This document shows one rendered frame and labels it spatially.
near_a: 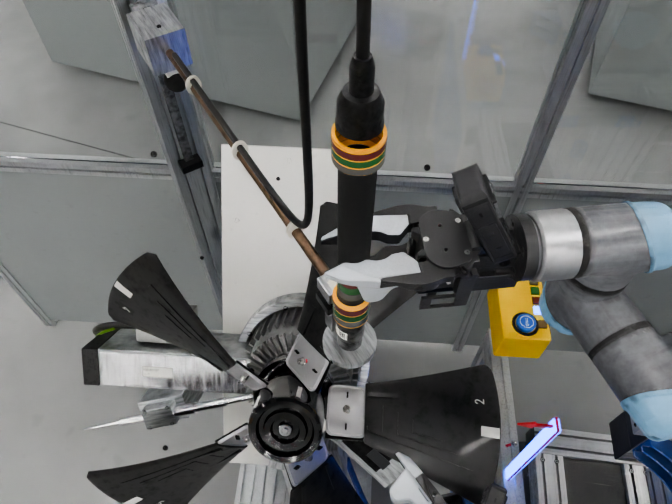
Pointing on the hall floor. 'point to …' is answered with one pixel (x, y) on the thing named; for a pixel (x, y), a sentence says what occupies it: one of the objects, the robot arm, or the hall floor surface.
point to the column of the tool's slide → (212, 231)
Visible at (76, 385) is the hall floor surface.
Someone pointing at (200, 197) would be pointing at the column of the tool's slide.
